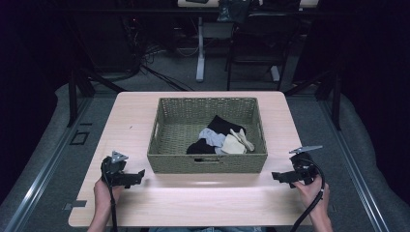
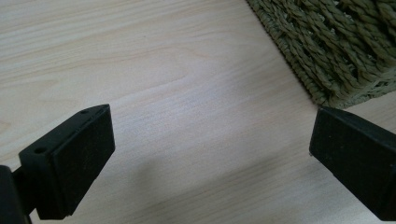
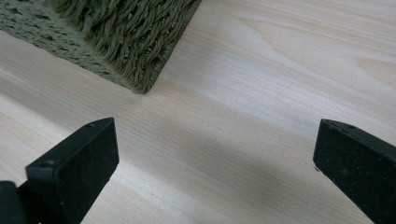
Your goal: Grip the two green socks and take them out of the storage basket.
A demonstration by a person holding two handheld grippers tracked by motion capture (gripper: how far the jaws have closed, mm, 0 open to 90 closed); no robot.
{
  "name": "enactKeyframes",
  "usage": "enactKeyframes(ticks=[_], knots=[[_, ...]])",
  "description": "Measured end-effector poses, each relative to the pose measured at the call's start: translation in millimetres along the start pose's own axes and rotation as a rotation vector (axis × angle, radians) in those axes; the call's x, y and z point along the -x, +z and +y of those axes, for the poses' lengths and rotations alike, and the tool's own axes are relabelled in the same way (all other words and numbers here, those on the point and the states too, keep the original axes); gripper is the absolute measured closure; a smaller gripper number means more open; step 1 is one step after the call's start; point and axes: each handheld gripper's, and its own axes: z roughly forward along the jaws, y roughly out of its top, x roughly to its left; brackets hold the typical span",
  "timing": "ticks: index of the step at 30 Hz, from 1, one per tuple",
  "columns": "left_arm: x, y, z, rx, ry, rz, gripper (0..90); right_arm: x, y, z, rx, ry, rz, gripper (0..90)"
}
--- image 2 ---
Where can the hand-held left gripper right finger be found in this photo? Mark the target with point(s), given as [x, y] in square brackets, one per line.
[358, 155]

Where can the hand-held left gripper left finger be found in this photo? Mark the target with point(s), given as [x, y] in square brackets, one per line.
[70, 168]

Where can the green woven basket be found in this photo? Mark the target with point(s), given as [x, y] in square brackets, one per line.
[336, 43]

